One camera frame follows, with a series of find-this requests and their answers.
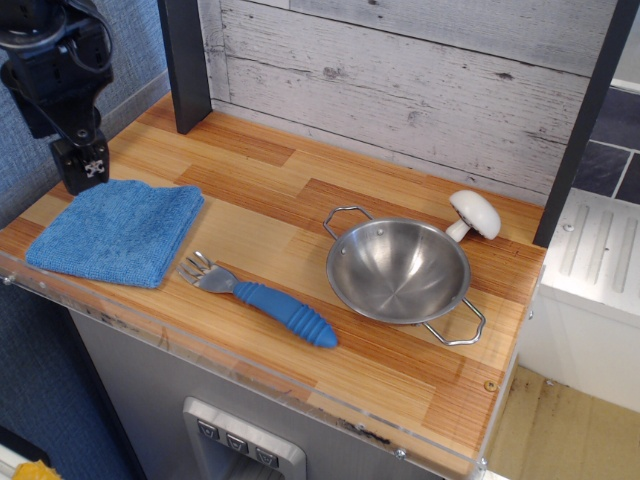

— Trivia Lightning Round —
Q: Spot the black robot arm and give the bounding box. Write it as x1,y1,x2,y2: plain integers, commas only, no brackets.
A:
1,1,114,195

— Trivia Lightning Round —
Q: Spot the dark grey right post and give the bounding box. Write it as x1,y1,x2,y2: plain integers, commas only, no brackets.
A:
533,0,639,248

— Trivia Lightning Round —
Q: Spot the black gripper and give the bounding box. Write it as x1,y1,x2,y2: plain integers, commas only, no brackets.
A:
1,19,113,196

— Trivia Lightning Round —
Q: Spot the silver button control panel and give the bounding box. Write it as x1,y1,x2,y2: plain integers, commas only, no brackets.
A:
183,397,307,479

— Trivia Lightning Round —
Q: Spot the white ribbed side cabinet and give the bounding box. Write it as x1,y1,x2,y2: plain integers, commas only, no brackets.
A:
518,189,639,411

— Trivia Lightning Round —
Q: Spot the dark grey post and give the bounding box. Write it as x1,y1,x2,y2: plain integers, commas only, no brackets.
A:
157,0,212,134
533,0,639,248

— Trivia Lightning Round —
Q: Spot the yellow black object corner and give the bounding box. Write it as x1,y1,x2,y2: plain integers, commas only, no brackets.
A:
1,427,62,480

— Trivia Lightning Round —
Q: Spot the blue handled metal fork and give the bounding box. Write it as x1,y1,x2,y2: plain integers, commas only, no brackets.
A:
176,251,338,348

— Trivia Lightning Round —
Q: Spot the steel bowl with wire handles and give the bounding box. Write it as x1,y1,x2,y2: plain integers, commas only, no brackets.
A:
323,206,486,347

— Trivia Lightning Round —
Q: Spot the blue towel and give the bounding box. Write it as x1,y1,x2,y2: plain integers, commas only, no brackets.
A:
25,180,204,289

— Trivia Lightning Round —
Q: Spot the dark grey left post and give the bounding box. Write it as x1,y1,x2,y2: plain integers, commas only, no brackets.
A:
157,0,212,134

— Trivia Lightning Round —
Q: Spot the clear acrylic table edge guard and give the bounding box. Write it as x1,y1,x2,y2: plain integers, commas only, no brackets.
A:
1,240,544,479

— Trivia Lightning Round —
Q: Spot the white toy mushroom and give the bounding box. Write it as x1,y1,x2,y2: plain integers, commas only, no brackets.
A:
446,190,502,242

